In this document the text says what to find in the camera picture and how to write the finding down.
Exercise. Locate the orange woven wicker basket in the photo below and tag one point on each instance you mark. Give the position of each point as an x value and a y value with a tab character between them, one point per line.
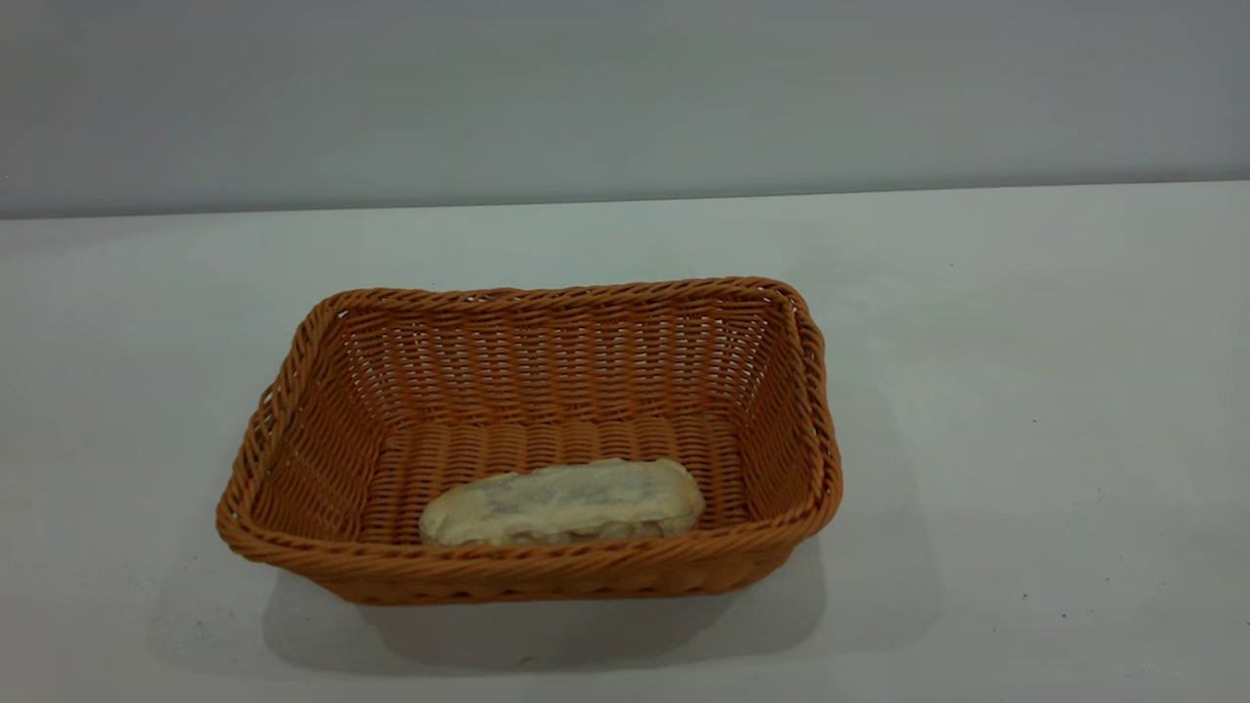
547	391

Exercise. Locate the long ridged bread loaf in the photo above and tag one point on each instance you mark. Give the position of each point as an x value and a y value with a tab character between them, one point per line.
566	503

